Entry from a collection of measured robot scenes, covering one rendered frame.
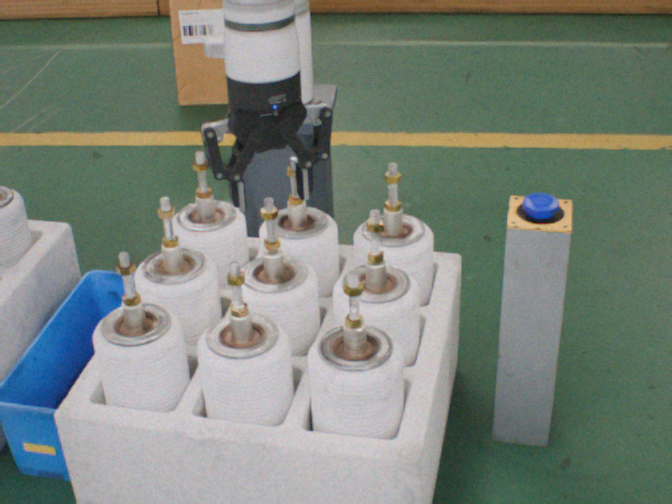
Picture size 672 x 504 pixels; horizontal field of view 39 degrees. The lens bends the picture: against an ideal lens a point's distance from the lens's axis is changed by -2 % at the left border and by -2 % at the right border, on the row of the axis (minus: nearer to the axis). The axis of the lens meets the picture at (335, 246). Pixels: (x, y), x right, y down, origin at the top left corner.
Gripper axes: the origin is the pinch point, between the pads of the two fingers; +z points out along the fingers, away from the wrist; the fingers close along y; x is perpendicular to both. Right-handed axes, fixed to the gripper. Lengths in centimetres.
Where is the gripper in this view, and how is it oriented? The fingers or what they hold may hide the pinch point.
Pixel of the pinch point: (271, 192)
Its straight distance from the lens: 104.2
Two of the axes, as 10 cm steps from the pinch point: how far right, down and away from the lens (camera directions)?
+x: -3.3, -4.8, 8.1
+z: 0.3, 8.5, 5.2
